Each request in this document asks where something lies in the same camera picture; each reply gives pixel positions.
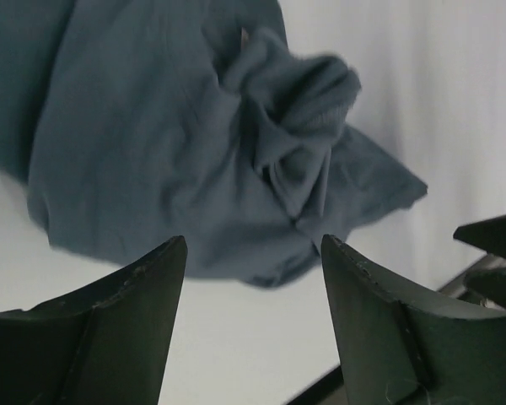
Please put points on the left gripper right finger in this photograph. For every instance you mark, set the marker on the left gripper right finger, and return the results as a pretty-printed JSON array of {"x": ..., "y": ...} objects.
[{"x": 401, "y": 343}]

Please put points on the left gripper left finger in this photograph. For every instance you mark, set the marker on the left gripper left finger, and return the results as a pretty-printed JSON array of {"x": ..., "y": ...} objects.
[{"x": 104, "y": 343}]

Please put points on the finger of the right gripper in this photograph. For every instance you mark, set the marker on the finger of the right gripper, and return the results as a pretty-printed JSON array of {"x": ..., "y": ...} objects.
[
  {"x": 489, "y": 284},
  {"x": 488, "y": 235}
]

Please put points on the blue-grey t shirt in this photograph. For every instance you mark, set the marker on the blue-grey t shirt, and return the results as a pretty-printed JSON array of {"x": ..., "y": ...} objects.
[{"x": 129, "y": 122}]

